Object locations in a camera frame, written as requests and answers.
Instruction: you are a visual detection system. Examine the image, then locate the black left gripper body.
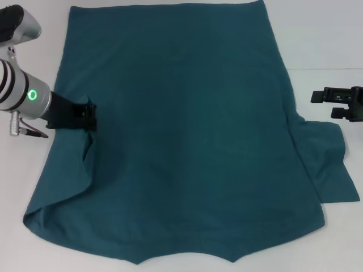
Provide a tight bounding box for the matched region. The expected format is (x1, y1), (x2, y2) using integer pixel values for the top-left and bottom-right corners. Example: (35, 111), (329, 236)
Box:
(45, 91), (91, 133)

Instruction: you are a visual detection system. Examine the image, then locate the blue short-sleeved shirt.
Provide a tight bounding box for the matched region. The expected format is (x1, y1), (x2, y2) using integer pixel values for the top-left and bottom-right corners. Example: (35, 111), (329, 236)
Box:
(23, 0), (360, 266)

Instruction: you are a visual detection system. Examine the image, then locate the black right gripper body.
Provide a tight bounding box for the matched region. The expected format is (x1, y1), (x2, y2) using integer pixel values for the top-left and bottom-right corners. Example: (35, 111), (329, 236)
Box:
(324, 86), (363, 122)

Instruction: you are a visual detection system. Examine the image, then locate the left arm cable with connector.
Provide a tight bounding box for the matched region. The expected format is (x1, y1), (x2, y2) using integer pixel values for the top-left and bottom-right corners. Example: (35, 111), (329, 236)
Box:
(9, 110), (49, 139)

